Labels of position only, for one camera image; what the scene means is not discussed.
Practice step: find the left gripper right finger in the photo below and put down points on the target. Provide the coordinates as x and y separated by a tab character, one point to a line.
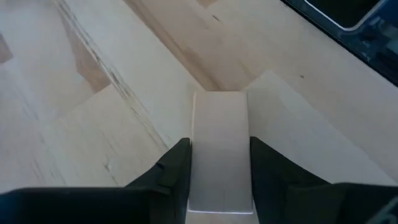
273	180

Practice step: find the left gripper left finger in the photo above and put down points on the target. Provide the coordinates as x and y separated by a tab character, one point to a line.
172	174

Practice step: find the long natural wood block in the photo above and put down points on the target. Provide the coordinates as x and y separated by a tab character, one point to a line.
220	149

